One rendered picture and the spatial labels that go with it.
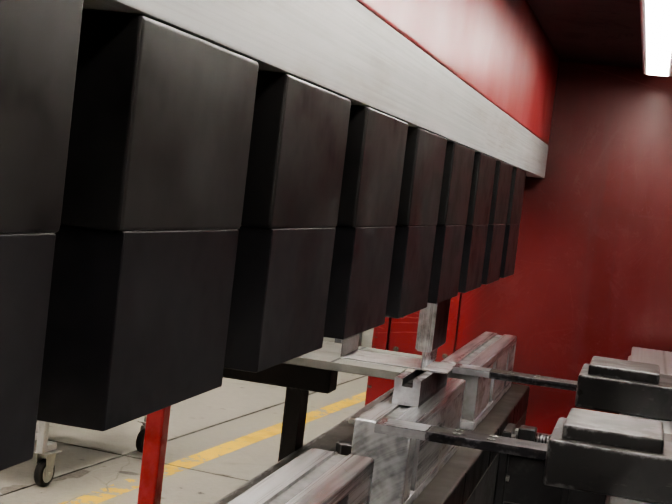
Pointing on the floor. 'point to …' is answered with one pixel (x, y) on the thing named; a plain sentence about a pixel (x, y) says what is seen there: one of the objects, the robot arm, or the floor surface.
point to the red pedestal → (153, 457)
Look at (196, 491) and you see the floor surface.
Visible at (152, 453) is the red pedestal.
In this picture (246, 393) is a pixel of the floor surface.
